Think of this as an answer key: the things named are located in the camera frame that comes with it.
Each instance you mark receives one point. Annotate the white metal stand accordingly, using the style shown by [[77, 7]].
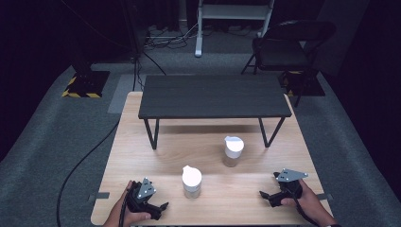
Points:
[[233, 12]]

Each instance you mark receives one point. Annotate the grey tape strip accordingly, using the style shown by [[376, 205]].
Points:
[[99, 196], [326, 197]]

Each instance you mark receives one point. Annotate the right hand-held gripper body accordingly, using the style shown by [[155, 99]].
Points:
[[290, 187]]

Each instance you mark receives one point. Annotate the black low shelf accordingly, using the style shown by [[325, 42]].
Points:
[[214, 94]]

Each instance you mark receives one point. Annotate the dark upright post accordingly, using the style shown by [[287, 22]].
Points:
[[135, 28]]

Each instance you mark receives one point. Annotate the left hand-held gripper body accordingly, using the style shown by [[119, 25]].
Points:
[[142, 201]]

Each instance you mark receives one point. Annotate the white-lidded seasoning jar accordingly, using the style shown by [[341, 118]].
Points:
[[234, 148], [191, 181]]

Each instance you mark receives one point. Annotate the black folding chair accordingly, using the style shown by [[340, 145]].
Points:
[[283, 50]]

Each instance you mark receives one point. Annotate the person's right hand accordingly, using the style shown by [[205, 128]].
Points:
[[310, 206]]

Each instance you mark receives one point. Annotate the person's left hand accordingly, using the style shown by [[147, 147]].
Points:
[[118, 214]]

